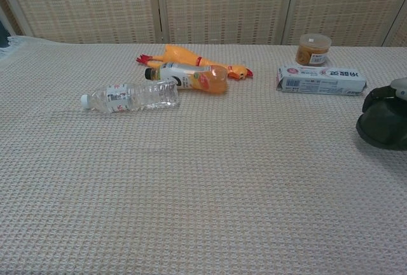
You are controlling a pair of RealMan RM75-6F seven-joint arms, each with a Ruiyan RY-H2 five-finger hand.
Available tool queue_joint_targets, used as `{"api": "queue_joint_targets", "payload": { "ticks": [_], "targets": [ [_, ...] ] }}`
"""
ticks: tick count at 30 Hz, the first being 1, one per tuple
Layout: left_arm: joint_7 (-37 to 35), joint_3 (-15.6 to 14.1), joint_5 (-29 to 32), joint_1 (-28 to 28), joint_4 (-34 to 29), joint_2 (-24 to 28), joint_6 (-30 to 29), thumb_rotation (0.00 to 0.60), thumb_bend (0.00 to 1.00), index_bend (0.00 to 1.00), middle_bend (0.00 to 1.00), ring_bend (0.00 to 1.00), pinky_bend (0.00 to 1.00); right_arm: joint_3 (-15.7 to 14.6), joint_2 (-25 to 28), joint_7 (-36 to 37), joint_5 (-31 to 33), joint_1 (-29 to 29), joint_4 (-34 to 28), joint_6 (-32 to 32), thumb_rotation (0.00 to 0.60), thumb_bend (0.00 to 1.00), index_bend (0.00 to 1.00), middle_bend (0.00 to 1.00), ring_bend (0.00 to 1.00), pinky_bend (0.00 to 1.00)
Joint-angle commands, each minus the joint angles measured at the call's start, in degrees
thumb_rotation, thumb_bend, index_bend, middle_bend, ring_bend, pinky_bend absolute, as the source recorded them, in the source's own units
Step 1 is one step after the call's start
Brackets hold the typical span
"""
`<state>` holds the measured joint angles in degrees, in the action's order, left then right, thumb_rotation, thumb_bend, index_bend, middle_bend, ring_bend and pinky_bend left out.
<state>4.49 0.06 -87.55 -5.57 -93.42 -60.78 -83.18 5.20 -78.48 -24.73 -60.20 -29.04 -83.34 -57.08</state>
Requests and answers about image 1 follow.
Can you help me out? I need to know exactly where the yellow rubber chicken toy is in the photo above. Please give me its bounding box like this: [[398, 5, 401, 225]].
[[136, 44, 254, 81]]

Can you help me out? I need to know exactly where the black cup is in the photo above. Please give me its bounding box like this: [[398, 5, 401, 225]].
[[355, 96, 407, 152]]

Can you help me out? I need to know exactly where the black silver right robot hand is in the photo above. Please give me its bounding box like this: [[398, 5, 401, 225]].
[[362, 76, 407, 112]]

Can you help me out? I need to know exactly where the clear plastic water bottle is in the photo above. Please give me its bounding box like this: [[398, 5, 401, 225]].
[[80, 80, 180, 114]]

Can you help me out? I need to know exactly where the beige woven fringed tablecloth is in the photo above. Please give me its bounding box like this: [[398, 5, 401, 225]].
[[0, 35, 407, 275]]

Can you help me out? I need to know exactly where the bamboo folding screen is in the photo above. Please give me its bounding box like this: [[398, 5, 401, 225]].
[[0, 0, 407, 47]]

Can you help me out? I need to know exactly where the clear jar of rubber bands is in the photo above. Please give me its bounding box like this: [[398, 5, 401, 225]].
[[295, 33, 332, 67]]

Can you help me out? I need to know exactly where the orange juice bottle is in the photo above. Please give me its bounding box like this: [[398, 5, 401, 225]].
[[144, 62, 229, 95]]

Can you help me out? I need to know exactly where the white blue toothpaste box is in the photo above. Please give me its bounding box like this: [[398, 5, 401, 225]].
[[275, 64, 368, 97]]

